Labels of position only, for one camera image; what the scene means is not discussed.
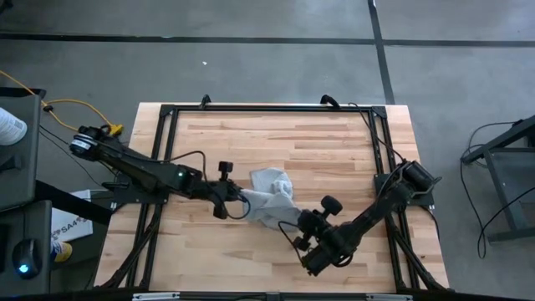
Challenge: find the grey metal cart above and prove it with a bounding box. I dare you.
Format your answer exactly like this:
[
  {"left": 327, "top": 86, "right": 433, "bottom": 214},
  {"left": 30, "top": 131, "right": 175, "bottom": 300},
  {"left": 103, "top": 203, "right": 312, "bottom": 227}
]
[{"left": 459, "top": 115, "right": 535, "bottom": 243}]

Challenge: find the black right camera cable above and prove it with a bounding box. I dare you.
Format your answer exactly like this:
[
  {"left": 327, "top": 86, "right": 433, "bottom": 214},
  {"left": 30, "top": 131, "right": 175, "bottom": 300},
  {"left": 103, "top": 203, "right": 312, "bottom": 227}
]
[{"left": 277, "top": 220, "right": 306, "bottom": 263}]

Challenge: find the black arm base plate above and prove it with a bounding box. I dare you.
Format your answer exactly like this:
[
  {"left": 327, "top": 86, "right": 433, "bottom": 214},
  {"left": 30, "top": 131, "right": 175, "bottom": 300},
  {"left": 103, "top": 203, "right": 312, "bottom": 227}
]
[
  {"left": 374, "top": 171, "right": 436, "bottom": 208},
  {"left": 102, "top": 179, "right": 171, "bottom": 206}
]

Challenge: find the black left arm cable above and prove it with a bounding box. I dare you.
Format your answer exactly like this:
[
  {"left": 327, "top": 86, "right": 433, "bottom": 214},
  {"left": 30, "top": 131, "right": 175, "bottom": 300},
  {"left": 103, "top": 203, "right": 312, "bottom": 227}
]
[{"left": 165, "top": 150, "right": 210, "bottom": 185}]

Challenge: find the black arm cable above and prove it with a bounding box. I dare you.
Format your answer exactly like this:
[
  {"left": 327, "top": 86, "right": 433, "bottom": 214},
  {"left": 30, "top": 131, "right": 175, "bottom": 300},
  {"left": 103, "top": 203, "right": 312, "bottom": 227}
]
[
  {"left": 165, "top": 150, "right": 210, "bottom": 185},
  {"left": 348, "top": 101, "right": 405, "bottom": 164}
]

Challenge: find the black aluminium table frame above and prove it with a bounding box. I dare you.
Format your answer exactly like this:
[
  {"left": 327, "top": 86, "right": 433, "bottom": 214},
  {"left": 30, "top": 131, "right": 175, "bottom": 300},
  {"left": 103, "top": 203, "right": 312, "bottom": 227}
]
[{"left": 94, "top": 94, "right": 451, "bottom": 293}]

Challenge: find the black desk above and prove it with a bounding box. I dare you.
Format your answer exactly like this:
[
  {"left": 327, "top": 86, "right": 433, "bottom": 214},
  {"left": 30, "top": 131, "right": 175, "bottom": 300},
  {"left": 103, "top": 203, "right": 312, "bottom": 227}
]
[{"left": 0, "top": 86, "right": 54, "bottom": 298}]

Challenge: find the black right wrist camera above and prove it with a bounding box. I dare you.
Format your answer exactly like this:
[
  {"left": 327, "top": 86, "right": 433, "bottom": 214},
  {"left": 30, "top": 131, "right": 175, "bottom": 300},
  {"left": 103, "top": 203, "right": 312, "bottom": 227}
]
[{"left": 292, "top": 234, "right": 313, "bottom": 253}]

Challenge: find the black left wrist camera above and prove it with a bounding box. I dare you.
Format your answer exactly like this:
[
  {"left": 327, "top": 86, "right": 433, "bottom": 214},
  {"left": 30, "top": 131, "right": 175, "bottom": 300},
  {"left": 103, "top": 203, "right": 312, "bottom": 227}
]
[{"left": 212, "top": 203, "right": 230, "bottom": 221}]

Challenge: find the black camera cable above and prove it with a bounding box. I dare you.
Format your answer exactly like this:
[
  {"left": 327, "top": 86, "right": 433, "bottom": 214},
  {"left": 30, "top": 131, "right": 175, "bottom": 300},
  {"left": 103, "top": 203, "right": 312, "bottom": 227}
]
[
  {"left": 227, "top": 190, "right": 252, "bottom": 222},
  {"left": 277, "top": 220, "right": 306, "bottom": 263}
]

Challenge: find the white cardboard box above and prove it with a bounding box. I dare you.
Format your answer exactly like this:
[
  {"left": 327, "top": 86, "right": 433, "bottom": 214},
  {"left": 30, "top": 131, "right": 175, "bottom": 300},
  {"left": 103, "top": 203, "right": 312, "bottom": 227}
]
[{"left": 49, "top": 190, "right": 95, "bottom": 243}]

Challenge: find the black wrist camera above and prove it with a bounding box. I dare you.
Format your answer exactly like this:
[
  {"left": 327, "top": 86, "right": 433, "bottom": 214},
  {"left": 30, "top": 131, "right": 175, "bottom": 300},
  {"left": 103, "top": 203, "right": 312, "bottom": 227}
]
[
  {"left": 212, "top": 203, "right": 230, "bottom": 221},
  {"left": 292, "top": 234, "right": 313, "bottom": 253}
]

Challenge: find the grey microfiber towel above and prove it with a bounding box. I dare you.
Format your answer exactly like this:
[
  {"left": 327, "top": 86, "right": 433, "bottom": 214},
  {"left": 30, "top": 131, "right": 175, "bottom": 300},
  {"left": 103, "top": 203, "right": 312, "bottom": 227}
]
[{"left": 241, "top": 167, "right": 303, "bottom": 232}]

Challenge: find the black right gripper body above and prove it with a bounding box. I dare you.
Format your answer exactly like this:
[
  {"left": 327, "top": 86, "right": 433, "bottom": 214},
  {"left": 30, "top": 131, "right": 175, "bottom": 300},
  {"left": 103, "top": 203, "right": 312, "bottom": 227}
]
[{"left": 307, "top": 194, "right": 344, "bottom": 242}]

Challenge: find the silver frame bracket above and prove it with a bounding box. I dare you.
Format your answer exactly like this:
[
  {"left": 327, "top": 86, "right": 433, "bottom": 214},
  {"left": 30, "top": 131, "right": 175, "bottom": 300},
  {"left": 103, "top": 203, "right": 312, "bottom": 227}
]
[
  {"left": 132, "top": 292, "right": 181, "bottom": 301},
  {"left": 366, "top": 293, "right": 413, "bottom": 301}
]

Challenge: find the black floor cable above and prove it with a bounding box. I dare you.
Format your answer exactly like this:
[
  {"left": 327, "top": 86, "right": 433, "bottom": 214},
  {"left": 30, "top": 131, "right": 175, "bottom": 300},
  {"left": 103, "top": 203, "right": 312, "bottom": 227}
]
[
  {"left": 38, "top": 124, "right": 120, "bottom": 187},
  {"left": 459, "top": 120, "right": 535, "bottom": 260}
]

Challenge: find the yellow extension cable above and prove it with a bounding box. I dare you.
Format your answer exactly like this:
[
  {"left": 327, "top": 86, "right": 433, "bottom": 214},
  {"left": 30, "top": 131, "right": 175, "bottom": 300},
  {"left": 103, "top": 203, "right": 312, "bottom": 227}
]
[{"left": 0, "top": 69, "right": 125, "bottom": 137}]

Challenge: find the black slanted beam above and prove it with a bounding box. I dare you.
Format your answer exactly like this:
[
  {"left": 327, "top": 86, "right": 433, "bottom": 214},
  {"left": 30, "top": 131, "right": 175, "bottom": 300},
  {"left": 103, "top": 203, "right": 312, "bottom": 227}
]
[{"left": 35, "top": 179, "right": 114, "bottom": 227}]

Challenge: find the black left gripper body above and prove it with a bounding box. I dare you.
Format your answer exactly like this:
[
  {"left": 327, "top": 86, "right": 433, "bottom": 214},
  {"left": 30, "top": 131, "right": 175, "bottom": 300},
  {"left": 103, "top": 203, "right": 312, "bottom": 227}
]
[{"left": 205, "top": 161, "right": 242, "bottom": 207}]

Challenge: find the person's yellow shoe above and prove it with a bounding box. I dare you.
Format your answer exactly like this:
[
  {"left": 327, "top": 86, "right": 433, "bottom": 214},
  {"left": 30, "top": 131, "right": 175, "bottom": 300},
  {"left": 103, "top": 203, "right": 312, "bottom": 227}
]
[{"left": 50, "top": 240, "right": 74, "bottom": 263}]

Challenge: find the black left camera cable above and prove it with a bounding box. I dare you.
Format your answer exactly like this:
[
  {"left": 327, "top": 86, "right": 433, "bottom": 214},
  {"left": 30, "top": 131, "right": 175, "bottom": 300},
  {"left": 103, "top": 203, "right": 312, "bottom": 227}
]
[{"left": 227, "top": 190, "right": 252, "bottom": 222}]

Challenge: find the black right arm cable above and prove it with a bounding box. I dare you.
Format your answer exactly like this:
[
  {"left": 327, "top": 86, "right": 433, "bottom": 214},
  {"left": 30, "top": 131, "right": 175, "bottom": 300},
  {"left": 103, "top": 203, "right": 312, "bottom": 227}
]
[{"left": 348, "top": 101, "right": 405, "bottom": 164}]

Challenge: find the black computer mouse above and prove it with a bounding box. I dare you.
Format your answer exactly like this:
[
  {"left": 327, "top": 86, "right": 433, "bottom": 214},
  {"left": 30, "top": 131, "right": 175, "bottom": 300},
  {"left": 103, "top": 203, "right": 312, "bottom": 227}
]
[{"left": 11, "top": 237, "right": 43, "bottom": 280}]

